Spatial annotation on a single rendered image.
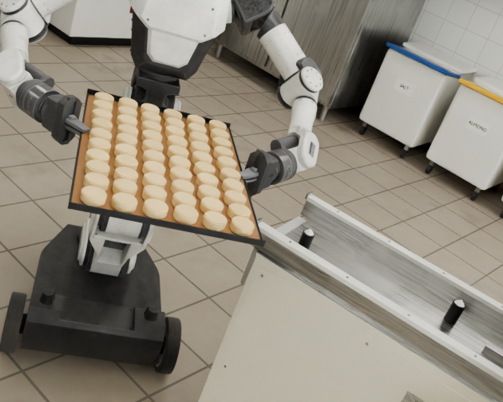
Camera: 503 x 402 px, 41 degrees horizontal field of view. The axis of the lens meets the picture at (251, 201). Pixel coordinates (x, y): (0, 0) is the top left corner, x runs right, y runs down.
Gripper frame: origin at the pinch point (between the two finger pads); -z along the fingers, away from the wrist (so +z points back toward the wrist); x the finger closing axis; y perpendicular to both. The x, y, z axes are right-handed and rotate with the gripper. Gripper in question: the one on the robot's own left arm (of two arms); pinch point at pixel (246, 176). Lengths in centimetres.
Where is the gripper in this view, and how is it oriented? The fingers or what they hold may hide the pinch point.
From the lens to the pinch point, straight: 165.9
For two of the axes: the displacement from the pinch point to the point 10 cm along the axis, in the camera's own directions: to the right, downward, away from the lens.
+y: 7.7, 4.9, -4.1
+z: 5.6, -2.1, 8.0
